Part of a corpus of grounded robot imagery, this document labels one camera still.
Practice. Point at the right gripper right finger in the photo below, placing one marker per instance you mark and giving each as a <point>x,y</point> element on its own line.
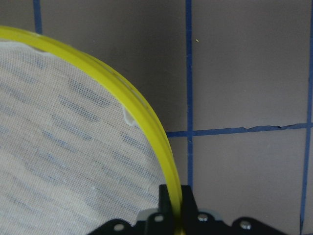
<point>193,221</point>

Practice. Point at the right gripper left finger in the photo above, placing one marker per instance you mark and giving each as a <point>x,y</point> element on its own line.
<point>161,220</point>

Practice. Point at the yellow steamer layer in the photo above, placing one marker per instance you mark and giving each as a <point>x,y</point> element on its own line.
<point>79,144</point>

